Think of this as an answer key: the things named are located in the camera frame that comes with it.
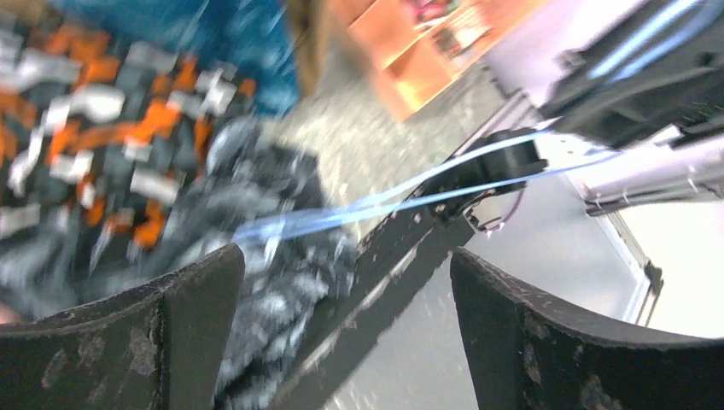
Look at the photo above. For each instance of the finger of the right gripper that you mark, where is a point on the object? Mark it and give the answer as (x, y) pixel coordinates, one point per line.
(661, 65)

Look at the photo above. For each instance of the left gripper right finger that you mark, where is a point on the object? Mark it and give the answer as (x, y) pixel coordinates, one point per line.
(529, 349)

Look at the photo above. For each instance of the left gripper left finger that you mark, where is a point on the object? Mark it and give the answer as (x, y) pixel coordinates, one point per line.
(156, 346)

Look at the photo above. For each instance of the dark leaf print shorts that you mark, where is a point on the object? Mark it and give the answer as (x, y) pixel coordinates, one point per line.
(247, 198)

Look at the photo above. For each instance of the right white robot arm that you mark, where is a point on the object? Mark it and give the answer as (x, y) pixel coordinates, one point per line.
(659, 169)

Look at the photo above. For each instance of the orange camouflage shorts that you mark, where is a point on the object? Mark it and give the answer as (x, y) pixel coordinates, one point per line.
(115, 130)

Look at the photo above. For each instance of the blue leaf print shorts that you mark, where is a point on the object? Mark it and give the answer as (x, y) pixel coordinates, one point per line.
(252, 35)

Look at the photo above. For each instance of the brown hanging shorts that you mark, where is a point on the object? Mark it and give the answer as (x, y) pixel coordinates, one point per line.
(309, 21)

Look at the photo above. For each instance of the peach plastic file organizer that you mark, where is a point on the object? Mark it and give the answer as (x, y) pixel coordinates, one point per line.
(411, 51)

